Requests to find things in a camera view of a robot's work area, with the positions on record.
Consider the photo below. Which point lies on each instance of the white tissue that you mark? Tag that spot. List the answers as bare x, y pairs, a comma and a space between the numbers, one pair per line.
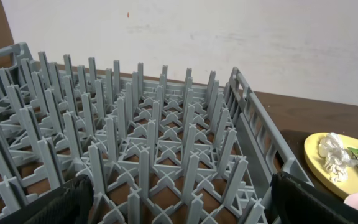
336, 158

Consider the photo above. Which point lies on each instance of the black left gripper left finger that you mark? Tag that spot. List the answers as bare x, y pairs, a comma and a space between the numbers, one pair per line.
70, 203

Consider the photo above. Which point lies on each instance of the yellow plate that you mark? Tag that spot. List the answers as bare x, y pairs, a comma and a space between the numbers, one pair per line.
316, 164

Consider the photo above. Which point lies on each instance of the grey dishwasher rack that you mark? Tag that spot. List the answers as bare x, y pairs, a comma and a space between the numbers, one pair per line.
155, 151

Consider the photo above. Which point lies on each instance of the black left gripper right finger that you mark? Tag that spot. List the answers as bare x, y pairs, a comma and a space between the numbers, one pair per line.
299, 202

